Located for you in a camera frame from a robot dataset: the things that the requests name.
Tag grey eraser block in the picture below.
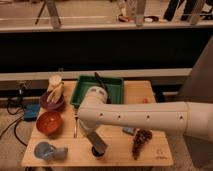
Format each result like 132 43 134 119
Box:
87 132 107 153

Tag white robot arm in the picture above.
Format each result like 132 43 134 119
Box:
78 86 213 142

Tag white paper cup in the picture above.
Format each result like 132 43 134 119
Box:
48 75 62 91

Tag small metal cup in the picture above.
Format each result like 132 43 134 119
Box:
91 147 105 158

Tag blue plastic cup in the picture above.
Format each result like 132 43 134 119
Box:
34 141 68 161

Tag green plastic tray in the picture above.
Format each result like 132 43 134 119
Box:
70 75 124 108

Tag black ladle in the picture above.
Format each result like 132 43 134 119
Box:
94 72 111 104

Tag red chili pepper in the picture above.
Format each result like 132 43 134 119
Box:
143 98 149 103

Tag metal fork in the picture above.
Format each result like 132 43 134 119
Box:
74 114 78 138

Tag blue sponge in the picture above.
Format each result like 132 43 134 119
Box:
122 127 136 135

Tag banana bunch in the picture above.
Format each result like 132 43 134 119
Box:
47 83 63 103

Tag dark grape bunch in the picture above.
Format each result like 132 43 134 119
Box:
132 129 152 160

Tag red-orange bowl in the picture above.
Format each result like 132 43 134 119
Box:
36 111 63 135

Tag blue box on floor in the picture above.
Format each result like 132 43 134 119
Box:
24 104 40 121

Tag black cables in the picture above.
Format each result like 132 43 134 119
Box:
0 96 31 148

